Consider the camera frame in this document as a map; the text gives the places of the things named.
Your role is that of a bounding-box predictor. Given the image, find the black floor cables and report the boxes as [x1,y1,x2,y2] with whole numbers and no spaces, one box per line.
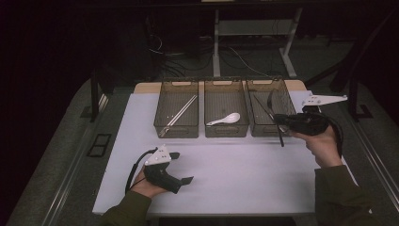
[147,32,215,79]

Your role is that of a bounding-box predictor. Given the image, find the white desk frame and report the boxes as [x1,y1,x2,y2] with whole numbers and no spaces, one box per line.
[212,8,304,79]

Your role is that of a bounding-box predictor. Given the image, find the wooden table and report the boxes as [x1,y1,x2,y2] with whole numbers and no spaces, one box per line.
[134,79,308,94]

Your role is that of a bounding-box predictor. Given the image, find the smoky transparent plastic bin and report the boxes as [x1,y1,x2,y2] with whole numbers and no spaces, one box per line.
[153,79,200,139]
[203,78,250,138]
[245,77,300,138]

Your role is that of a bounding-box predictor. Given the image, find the black metal stand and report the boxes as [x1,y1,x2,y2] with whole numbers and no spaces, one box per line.
[305,8,399,121]

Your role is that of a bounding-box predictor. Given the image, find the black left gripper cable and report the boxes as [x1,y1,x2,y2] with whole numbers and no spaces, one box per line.
[124,147,158,194]

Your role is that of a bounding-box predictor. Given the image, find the metal fork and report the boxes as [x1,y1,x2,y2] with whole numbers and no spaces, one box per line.
[252,93,277,123]

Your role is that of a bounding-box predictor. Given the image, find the black floor vent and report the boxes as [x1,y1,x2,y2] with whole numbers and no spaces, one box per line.
[87,133,112,158]

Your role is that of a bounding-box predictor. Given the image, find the white floor cable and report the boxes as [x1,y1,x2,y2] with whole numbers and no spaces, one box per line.
[230,46,275,79]

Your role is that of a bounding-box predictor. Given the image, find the person's right hand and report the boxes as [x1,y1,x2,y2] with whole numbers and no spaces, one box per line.
[290,125,343,169]

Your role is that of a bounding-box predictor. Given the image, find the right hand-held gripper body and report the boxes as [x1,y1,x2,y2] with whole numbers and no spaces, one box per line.
[290,92,348,137]

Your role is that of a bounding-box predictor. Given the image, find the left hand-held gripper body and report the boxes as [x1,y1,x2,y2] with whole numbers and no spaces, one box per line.
[144,144,184,194]

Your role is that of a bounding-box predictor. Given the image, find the metal knife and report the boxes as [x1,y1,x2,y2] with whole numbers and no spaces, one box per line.
[266,89,285,148]

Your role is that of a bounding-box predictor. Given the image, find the white ceramic spoon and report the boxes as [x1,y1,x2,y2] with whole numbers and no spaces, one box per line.
[205,112,242,126]

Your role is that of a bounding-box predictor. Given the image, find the person's left hand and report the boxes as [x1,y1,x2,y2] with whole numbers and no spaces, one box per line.
[130,168,168,200]

